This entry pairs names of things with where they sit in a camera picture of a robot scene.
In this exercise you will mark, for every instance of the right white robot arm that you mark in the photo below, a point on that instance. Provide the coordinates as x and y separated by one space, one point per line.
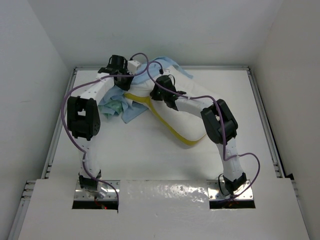
219 123

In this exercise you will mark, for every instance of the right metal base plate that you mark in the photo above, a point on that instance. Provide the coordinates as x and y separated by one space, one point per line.
217 191

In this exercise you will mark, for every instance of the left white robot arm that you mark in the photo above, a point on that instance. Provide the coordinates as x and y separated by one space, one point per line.
83 118

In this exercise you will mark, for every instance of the blue green pillowcase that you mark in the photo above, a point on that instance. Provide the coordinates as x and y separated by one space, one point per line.
115 102

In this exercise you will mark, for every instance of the metal base plate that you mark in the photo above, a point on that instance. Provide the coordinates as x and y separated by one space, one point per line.
217 191
104 192

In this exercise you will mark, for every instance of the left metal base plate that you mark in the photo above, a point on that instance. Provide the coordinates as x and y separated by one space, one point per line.
104 192

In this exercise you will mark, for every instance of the white yellow pillow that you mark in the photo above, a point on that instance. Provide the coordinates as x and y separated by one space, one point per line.
186 127

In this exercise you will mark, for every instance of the aluminium table frame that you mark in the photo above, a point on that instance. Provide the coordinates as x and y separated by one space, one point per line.
144 150

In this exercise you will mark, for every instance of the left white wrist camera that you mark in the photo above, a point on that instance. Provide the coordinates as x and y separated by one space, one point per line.
133 66

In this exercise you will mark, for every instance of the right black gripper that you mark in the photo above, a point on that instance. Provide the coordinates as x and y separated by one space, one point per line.
155 95

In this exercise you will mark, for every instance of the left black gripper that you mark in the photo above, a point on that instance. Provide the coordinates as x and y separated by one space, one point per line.
125 86

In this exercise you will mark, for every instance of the white front cover board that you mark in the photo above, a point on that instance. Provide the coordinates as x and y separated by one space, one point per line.
165 210

